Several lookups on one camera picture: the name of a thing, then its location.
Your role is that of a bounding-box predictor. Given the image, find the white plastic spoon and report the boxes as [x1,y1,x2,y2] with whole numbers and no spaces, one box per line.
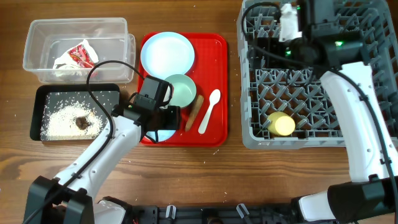
[198,89,221,134]

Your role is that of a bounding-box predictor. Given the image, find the red snack wrapper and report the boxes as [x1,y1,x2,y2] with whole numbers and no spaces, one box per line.
[67,42,99,68]

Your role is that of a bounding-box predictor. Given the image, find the light blue plate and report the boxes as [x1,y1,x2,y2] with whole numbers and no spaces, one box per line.
[141,32,195,79]

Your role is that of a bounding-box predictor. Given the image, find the brown food scrap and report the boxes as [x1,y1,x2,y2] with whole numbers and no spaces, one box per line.
[75,116,91,130]

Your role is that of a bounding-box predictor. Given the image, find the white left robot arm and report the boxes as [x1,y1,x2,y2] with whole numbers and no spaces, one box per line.
[24,76,181,223]

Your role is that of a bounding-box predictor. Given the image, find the white napkin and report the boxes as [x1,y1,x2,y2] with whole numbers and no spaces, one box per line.
[52,39,91,77]

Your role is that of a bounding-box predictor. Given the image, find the yellow plastic cup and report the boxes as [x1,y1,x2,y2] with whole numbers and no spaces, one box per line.
[267,111,295,136]

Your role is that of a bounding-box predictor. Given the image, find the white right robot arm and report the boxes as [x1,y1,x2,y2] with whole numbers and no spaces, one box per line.
[245,1,397,223]

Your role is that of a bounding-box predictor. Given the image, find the white rice pile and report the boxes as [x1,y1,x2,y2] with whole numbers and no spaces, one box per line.
[40,102,104,141]

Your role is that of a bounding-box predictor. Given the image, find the small light blue bowl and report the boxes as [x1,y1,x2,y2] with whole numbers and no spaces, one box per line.
[146,130,176,142]

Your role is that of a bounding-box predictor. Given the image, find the grey dishwasher rack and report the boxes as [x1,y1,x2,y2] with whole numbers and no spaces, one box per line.
[236,1,397,149]

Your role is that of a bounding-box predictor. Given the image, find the red serving tray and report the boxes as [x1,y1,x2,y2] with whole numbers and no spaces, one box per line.
[139,32,228,147]

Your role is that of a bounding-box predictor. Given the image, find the black tray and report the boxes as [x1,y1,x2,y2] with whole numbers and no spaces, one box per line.
[30,84,119,141]

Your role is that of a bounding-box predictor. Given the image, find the brown carrot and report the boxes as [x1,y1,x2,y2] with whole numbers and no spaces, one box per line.
[185,95,204,132]

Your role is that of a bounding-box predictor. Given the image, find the mint green bowl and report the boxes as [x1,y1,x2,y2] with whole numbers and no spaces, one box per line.
[165,74,197,108]

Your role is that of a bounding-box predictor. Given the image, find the clear plastic bin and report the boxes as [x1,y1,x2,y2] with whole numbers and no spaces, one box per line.
[22,17,136,84]

